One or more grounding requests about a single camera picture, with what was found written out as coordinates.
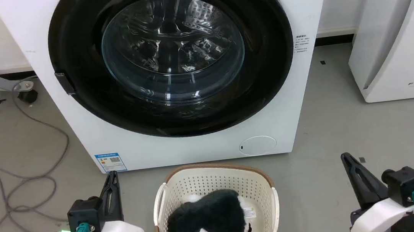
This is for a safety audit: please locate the cream perforated laundry basket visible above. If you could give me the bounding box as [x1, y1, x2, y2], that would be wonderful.
[148, 156, 282, 232]

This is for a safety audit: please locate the black and white plush toy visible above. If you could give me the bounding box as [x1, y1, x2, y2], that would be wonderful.
[163, 186, 258, 232]

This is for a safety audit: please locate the black caster wheel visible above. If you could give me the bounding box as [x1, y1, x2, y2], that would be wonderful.
[16, 88, 40, 105]

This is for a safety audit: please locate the grey floor cable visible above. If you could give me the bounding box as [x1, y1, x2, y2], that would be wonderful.
[0, 76, 80, 232]

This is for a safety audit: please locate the blue energy label sticker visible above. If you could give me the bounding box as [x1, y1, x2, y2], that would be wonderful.
[95, 152, 128, 174]

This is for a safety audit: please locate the round white filter cover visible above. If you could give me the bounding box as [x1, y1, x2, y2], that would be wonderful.
[239, 134, 278, 157]

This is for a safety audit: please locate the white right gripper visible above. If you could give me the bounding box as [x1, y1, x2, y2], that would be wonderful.
[340, 146, 414, 232]

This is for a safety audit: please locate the white front-load washing machine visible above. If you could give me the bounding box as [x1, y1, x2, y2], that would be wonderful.
[0, 0, 350, 184]

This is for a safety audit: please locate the black text warning sticker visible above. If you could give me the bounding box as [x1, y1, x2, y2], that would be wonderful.
[292, 34, 311, 54]

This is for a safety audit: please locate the black round washer door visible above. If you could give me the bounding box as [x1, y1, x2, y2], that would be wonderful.
[43, 0, 302, 150]

